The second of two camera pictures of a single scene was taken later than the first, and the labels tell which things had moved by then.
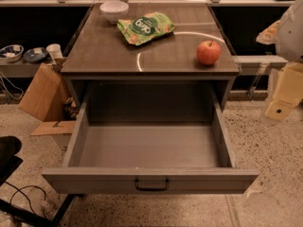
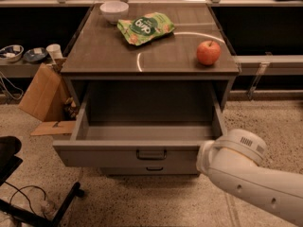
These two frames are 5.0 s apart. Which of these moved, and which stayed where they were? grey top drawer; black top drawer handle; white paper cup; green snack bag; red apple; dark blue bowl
Moved: grey top drawer; black top drawer handle
Stayed: white paper cup; red apple; dark blue bowl; green snack bag
